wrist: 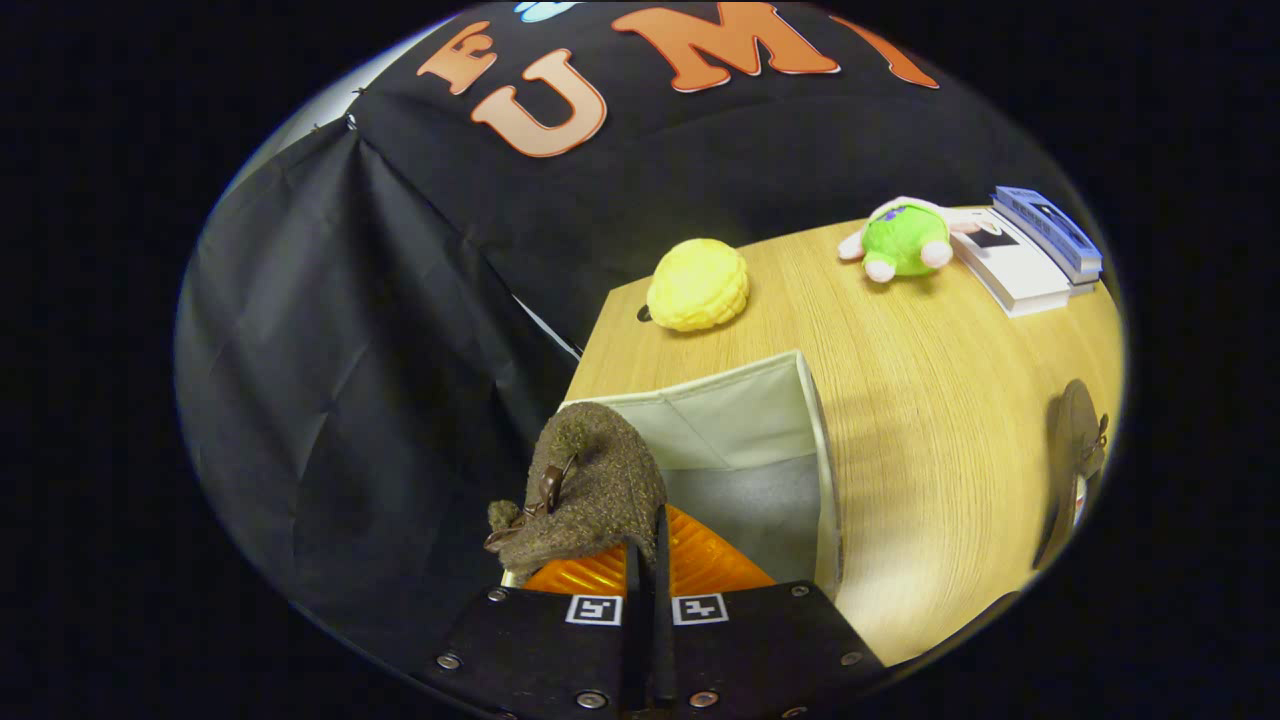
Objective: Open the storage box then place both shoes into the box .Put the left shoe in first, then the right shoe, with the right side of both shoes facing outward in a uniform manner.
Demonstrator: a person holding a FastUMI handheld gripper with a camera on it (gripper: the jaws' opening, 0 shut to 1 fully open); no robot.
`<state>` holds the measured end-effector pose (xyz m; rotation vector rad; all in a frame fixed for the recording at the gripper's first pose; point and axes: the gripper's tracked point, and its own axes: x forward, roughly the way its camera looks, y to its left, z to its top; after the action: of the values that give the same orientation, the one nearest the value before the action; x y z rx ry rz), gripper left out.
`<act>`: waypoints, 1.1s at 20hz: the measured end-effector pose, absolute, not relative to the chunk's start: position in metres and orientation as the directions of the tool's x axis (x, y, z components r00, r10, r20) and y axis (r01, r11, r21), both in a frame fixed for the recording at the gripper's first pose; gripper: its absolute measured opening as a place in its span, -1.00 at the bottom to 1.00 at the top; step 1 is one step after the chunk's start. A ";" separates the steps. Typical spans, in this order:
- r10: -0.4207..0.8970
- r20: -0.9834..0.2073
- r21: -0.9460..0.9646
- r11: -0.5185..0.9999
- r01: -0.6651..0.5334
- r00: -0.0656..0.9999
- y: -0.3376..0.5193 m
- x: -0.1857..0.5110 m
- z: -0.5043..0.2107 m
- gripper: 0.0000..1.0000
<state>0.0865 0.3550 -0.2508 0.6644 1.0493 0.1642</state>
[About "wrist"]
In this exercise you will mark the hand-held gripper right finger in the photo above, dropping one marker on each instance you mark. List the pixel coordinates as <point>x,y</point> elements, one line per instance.
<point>663,640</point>

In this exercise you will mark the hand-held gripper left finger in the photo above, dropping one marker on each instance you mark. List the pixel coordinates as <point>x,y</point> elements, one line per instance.
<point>631,650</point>

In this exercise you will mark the brown fuzzy shoe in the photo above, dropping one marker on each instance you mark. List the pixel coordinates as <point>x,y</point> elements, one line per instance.
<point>600,480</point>
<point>1075,450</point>

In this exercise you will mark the grey fabric storage box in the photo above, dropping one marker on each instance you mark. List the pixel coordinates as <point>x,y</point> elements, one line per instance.
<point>740,430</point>

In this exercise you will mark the yellow textured bun toy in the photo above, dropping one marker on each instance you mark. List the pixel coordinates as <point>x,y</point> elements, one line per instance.
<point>698,285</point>

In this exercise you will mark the black backdrop cloth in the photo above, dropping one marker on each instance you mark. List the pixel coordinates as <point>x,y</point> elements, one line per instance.
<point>400,300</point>

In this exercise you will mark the green plush toy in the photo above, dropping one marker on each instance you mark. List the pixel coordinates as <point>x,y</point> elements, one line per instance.
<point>905,240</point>

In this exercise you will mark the white book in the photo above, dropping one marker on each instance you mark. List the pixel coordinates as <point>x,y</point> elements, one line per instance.
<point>1015,270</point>

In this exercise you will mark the blue book with figure cover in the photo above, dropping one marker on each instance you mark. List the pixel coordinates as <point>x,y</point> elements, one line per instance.
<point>1050,230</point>

